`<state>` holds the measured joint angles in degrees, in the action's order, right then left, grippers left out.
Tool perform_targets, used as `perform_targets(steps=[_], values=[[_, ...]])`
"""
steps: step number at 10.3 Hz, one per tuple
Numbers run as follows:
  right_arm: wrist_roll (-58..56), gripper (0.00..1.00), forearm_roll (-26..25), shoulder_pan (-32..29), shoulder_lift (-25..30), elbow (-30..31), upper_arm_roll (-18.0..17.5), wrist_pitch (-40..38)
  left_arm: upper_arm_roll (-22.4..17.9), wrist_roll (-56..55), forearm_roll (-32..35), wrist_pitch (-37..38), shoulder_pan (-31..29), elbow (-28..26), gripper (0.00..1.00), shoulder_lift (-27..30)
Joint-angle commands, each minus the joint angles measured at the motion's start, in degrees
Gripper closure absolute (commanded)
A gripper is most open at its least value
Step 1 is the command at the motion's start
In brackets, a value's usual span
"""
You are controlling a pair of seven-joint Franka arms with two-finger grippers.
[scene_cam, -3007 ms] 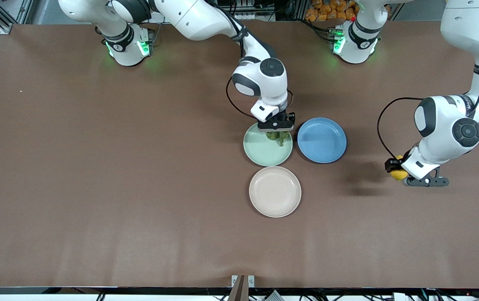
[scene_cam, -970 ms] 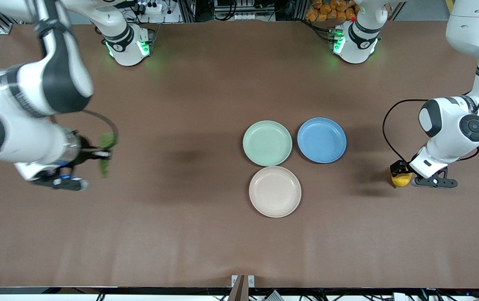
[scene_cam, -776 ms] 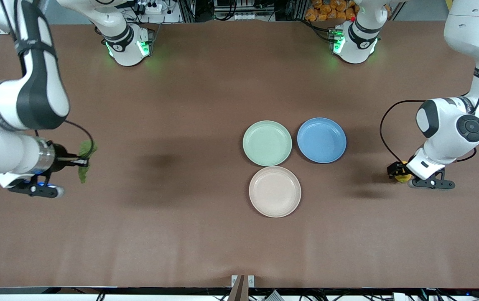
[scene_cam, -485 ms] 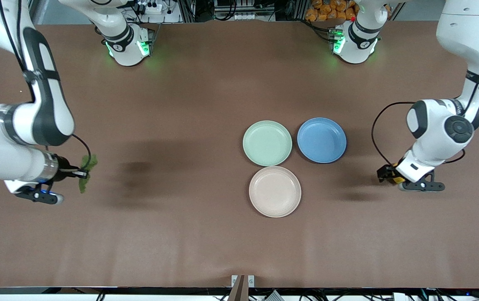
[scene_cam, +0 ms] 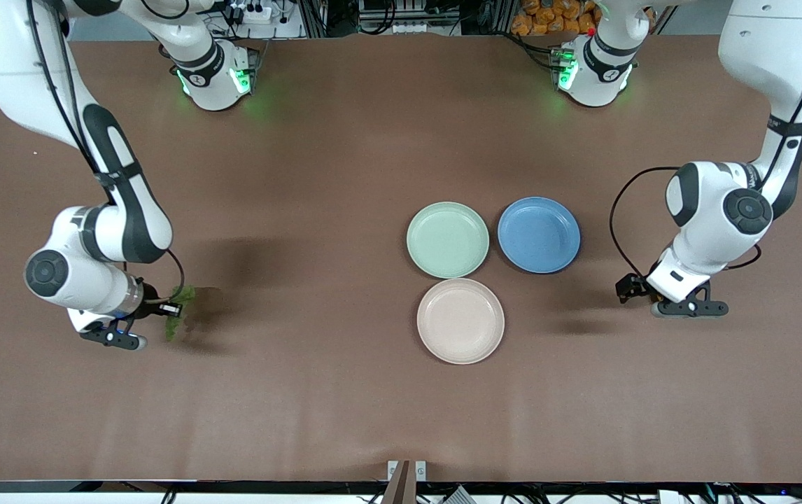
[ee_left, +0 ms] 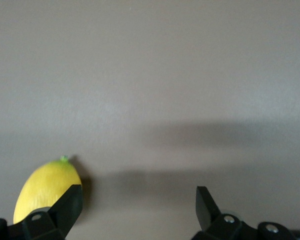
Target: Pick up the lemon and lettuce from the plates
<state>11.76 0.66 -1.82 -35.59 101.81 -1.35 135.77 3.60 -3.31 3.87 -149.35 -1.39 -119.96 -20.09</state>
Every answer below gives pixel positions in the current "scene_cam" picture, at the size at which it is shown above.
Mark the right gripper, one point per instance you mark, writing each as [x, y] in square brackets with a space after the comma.
[151, 293]

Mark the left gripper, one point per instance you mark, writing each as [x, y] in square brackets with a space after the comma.
[631, 285]

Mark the mint green round plate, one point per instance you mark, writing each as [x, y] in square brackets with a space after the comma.
[448, 240]

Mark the white power strip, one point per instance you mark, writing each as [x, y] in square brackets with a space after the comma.
[250, 12]

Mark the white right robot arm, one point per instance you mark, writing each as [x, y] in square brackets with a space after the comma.
[121, 210]

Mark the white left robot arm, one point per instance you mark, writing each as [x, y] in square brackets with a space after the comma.
[765, 63]

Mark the green lettuce leaf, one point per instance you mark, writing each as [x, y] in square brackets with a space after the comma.
[176, 318]

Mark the blue round plate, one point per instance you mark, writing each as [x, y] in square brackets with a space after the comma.
[539, 235]

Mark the metal table edge bracket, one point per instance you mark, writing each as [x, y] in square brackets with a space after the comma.
[406, 476]

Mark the beige round plate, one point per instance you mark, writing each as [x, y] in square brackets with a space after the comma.
[460, 322]

